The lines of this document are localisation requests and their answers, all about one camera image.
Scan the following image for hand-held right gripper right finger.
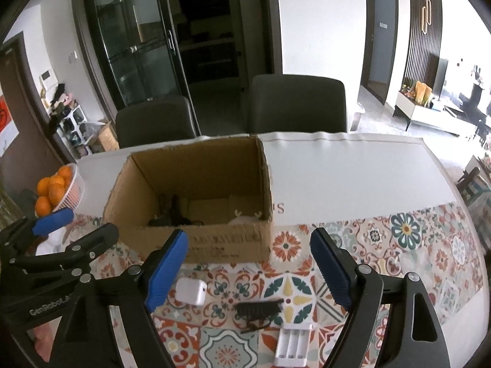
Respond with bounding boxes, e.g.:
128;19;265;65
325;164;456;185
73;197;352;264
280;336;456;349
310;228;451;368

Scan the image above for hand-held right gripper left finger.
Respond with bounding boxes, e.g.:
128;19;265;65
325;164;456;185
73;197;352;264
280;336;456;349
50;229;188;368

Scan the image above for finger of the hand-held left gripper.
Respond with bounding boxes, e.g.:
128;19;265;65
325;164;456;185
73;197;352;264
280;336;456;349
10;222;120;277
0;209;74;255

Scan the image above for black power adapter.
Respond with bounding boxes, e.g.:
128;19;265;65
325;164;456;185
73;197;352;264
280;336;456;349
157;194;183;225

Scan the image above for large cardboard box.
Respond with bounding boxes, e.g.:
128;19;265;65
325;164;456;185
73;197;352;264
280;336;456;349
103;135;274;264

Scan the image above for person's left forearm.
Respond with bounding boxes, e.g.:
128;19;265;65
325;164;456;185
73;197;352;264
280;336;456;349
33;326;60;355

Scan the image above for white charger cube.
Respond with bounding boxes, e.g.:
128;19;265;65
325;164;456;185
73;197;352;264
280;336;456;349
176;277;207;307

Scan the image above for white fruit basket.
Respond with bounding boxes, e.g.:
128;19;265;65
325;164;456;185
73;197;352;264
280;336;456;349
50;163;86;214

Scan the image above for black comb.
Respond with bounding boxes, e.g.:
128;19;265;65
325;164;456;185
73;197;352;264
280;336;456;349
234;298;285;332

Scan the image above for white battery charger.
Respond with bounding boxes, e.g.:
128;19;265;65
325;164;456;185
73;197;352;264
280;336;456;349
273;324;314;368

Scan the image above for clear plastic bag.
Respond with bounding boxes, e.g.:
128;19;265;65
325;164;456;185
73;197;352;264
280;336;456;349
80;123;103;143

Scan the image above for white shoe rack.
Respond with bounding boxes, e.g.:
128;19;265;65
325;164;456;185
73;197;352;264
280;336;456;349
57;105;87;155

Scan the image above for white plug with brass prongs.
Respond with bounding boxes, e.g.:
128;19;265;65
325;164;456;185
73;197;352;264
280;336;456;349
228;207;266;225

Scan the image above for small brown cardboard box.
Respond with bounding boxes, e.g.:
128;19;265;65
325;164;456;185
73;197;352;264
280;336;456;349
90;120;120;153

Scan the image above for red and white poster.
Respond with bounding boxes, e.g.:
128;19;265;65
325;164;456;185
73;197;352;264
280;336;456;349
0;94;20;158

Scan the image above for dark dining chair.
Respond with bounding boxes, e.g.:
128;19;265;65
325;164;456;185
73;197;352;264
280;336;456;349
245;74;348;135
115;96;197;148

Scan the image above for brown wooden door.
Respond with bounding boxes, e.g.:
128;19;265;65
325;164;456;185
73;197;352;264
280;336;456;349
0;33;77;169

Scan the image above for chair with patterned cushion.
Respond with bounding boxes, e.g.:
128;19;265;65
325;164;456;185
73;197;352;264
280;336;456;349
456;167;482;200

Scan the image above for white television cabinet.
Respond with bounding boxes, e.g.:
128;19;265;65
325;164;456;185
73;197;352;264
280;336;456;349
393;90;480;137

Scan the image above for dark glass sliding door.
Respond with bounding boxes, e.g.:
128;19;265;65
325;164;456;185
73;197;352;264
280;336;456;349
71;0;283;113

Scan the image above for yellow paper bags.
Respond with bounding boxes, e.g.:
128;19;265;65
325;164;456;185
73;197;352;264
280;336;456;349
412;80;432;106

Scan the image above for flat television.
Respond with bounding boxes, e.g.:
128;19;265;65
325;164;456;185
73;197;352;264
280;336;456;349
433;57;449;102

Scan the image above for dark hallway door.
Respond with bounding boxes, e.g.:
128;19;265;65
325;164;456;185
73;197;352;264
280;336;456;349
364;0;400;105

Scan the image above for dark slatted wall panel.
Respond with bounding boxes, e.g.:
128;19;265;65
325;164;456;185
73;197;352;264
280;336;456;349
407;0;444;85

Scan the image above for gold loop wall ornament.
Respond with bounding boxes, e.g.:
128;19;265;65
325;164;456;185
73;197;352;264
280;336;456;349
421;0;434;35

